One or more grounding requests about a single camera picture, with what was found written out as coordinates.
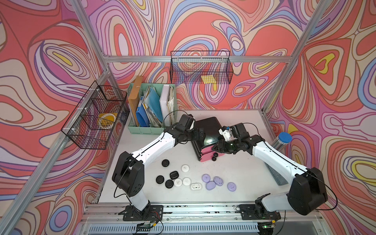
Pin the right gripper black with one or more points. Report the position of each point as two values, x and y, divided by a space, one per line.
222 147

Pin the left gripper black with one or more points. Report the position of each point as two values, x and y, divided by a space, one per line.
196 136

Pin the black drawer cabinet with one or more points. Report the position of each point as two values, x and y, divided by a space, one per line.
211 128

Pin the pink top drawer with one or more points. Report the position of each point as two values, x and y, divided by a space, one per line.
206 150

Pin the purple oval earphone case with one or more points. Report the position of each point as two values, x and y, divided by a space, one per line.
210 185
218 181

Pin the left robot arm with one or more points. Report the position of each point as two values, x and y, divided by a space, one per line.
129 173

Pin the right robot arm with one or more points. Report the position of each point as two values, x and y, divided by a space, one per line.
307 191

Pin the pink bottom drawer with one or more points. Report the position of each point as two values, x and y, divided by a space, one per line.
207 158

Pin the black round earphone case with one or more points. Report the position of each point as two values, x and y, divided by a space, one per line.
169 184
165 163
160 179

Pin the white binder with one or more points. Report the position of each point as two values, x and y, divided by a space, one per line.
164 98

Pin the green file organizer box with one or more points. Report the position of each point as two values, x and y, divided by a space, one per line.
156 127

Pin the blue capped clear tube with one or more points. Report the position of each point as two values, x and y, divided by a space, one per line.
281 141

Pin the blue folder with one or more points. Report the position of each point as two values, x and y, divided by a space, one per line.
142 117

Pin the black square earphone case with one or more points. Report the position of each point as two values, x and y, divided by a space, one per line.
174 175

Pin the teal plastic folder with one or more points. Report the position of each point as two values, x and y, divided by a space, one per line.
153 102

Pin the white oblong earphone case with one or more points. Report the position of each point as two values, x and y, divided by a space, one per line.
196 186

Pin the grey eraser block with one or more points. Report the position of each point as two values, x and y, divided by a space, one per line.
279 179

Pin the yellow sticky note pad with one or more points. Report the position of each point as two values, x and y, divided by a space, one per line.
208 79

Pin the brown cardboard folder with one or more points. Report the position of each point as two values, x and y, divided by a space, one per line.
134 97

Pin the yellow tape roll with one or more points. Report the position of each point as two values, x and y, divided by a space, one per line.
106 120

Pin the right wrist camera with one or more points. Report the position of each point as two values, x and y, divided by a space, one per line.
226 133

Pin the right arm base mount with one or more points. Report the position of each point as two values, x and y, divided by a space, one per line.
257 212

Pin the black wire basket back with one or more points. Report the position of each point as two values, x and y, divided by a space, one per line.
187 67

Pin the black wire basket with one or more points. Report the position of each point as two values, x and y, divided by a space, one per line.
187 67
82 127

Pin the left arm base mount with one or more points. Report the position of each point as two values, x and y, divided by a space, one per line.
151 212

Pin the black wire basket left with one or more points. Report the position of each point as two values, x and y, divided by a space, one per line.
82 127

